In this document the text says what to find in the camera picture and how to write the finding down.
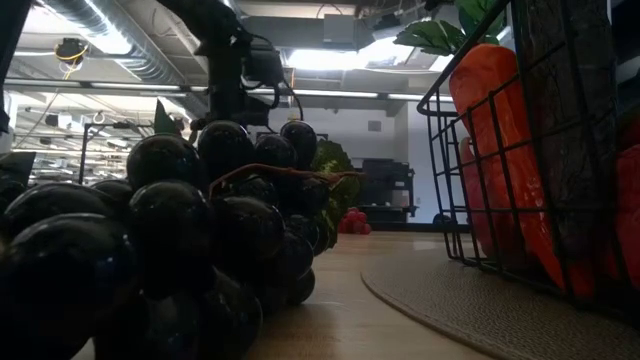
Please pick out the long horizontal light bar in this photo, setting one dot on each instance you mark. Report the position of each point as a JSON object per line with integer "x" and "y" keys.
{"x": 125, "y": 86}

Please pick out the round beige placemat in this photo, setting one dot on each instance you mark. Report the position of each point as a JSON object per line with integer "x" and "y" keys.
{"x": 475, "y": 320}

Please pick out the black aluminium table frame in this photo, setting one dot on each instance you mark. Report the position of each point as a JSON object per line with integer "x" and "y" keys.
{"x": 400, "y": 227}

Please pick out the black equipment rack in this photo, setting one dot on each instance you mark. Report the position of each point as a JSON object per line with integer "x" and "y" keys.
{"x": 387, "y": 185}

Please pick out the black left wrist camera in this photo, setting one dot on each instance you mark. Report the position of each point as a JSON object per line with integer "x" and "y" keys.
{"x": 264, "y": 65}

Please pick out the black grape bunch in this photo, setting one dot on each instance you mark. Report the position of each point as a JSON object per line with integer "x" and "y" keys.
{"x": 165, "y": 235}

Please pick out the grey wall vent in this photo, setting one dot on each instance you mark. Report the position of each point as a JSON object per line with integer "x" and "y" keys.
{"x": 374, "y": 126}

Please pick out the large round silver duct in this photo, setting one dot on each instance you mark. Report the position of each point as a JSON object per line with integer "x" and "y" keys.
{"x": 125, "y": 45}

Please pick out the dark purple eggplant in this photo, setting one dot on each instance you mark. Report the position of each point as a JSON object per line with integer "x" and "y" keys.
{"x": 570, "y": 125}

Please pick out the dark flat monitor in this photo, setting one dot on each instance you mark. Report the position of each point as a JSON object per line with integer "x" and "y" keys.
{"x": 15, "y": 167}

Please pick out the orange carrot with green leaves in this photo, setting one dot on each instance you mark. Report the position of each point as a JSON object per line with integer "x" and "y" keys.
{"x": 482, "y": 72}

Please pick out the dark red grape bunch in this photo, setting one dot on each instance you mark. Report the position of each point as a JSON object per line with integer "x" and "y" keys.
{"x": 356, "y": 221}

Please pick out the grey rectangular duct box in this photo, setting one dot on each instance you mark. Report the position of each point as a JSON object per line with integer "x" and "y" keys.
{"x": 340, "y": 30}

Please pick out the dark blue bag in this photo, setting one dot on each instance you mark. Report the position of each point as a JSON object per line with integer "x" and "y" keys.
{"x": 441, "y": 219}

